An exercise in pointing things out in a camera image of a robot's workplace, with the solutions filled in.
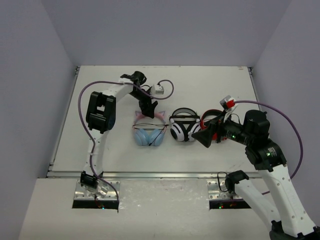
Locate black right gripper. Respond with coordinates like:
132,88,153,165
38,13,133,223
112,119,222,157
191,109,252,148

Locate pink and blue cat-ear headphones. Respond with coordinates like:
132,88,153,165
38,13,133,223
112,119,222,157
132,110,168,147

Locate thin black audio cable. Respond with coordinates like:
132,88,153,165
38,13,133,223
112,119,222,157
131,122,171,147

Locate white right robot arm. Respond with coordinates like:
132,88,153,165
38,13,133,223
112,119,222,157
192,110,320,240

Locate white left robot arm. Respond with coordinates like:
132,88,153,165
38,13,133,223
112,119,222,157
77,71,158,199

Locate red and black headphones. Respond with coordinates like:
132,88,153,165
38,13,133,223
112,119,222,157
200,109,227,142

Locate white and black headphones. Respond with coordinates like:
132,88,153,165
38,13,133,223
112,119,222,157
169,107,201,142

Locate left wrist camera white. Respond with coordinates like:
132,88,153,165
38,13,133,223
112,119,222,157
150,84,165,96

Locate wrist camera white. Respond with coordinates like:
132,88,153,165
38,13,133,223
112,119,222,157
219,95,238,122
150,84,165,96

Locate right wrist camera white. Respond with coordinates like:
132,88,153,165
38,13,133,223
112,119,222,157
219,95,238,122

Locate short black base cable right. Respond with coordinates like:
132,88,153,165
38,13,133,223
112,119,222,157
217,171,231,195

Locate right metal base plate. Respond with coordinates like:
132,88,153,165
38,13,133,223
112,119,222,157
207,179,242,201

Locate metal base plate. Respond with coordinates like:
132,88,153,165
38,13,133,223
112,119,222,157
73,180,117,201
207,179,242,201

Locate metal table edge rail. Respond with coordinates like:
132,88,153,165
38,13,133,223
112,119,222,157
47,170,263,180

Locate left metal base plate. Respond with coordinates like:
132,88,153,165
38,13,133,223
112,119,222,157
73,180,117,201

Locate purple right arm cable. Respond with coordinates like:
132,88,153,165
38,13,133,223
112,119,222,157
233,99,305,196

